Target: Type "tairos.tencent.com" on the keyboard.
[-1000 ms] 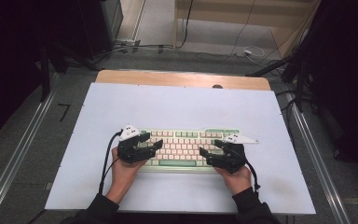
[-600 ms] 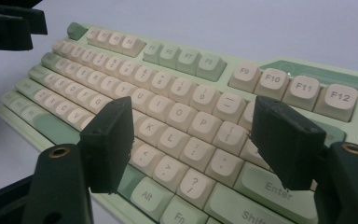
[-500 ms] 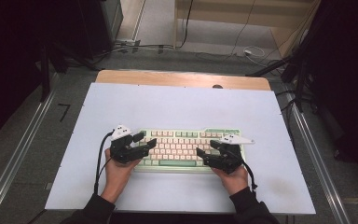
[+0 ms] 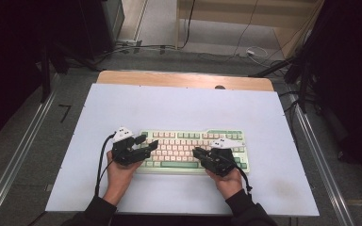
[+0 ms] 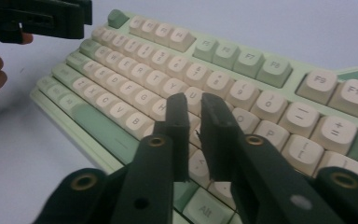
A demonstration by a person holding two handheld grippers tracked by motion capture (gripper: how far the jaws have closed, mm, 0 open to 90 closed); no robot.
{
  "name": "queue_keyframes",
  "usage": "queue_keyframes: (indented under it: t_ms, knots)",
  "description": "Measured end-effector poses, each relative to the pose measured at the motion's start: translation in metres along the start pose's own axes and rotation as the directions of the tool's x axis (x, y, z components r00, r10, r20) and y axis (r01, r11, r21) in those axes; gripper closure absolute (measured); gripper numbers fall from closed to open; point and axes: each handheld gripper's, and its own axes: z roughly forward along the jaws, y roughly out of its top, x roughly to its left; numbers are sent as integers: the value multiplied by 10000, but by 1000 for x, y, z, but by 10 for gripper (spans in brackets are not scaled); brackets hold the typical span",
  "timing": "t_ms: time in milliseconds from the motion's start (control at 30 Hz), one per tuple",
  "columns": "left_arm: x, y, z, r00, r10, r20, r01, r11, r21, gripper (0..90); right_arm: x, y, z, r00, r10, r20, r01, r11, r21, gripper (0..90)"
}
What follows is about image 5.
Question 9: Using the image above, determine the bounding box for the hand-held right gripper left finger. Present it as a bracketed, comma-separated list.
[109, 91, 191, 224]

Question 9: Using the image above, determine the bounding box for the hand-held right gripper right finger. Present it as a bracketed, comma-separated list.
[198, 91, 347, 224]

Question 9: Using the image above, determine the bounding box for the green and pink keyboard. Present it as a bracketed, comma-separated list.
[29, 7, 358, 224]

